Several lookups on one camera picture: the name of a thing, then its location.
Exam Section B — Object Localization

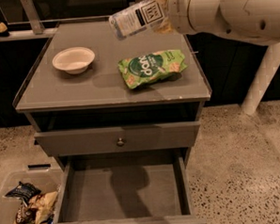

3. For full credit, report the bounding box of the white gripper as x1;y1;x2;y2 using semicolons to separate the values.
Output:
153;0;226;35

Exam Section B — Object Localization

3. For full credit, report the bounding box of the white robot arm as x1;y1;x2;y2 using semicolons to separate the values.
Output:
156;0;280;115

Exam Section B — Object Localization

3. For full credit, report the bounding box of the grey drawer cabinet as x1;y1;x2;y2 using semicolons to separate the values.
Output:
8;13;216;177

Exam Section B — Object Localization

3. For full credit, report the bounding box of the round metal drawer knob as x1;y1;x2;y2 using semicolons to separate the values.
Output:
117;137;125;147

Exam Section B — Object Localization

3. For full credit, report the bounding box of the grey top drawer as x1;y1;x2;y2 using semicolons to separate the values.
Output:
35;121;200;157

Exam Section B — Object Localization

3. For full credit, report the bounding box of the grey open middle drawer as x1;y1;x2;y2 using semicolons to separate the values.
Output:
54;153;206;224

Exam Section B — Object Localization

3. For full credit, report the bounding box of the green snack bag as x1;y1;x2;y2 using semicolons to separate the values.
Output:
117;50;188;89

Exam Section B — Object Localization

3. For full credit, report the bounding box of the white paper bowl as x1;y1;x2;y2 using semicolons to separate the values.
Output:
52;47;95;75

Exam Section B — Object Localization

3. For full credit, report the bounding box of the tan snack bag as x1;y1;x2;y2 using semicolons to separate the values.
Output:
29;192;58;224

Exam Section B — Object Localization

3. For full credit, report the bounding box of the dark blue chip bag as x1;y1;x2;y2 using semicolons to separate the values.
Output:
5;182;40;204

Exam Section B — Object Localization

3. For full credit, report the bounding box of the clear plastic storage bin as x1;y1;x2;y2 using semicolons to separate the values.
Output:
0;169;62;224

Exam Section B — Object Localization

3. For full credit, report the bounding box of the brown snack bag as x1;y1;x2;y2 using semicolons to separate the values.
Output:
15;206;36;224

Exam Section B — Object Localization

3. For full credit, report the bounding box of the left metal bracket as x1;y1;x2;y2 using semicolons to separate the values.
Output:
20;0;44;35

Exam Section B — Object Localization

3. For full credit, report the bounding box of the grey wall ledge rail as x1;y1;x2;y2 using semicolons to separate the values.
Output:
0;28;57;42

